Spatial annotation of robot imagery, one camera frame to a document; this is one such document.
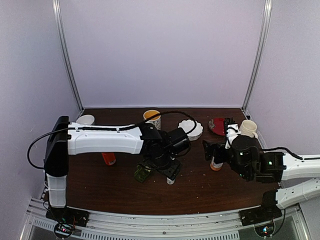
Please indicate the white fluted bowl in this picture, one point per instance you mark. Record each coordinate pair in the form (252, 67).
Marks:
(194, 131)

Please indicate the large orange pill bottle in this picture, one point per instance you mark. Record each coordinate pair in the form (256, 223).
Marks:
(109, 158)

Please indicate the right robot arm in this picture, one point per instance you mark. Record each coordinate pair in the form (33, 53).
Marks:
(266, 166)

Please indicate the right aluminium frame post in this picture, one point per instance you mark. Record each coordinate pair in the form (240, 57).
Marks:
(264, 30)

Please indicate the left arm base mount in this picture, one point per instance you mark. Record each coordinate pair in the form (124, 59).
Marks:
(68, 216)

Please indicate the red floral plate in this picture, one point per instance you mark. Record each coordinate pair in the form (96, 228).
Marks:
(217, 126)

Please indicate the green pill organizer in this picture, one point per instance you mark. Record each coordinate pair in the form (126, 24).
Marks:
(142, 172)

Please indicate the small white tea cup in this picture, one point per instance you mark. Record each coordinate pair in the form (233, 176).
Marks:
(86, 119)

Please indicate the aluminium front rail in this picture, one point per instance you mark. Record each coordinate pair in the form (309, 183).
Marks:
(225, 225)

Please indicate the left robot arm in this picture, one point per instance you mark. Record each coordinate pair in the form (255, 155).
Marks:
(160, 149)

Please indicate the amber bottle grey cap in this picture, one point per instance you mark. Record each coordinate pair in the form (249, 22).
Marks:
(215, 166)

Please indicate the left aluminium frame post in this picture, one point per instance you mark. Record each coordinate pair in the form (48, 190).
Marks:
(65, 54)

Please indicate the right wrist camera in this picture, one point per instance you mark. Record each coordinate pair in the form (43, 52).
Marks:
(228, 123)

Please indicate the floral mug yellow inside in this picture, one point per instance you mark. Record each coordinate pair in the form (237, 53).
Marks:
(152, 116)

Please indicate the small white pill bottle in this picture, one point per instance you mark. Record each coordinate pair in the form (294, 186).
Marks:
(170, 181)

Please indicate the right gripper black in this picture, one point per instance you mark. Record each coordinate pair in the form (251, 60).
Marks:
(209, 152)

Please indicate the aluminium frame post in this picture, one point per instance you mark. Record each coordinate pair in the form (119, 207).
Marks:
(264, 30)
(65, 54)

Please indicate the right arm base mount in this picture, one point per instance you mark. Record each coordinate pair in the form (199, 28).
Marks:
(267, 211)

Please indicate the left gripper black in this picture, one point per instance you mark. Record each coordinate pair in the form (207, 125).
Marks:
(172, 172)

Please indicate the cream ribbed mug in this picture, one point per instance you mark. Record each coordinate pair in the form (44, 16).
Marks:
(249, 128)

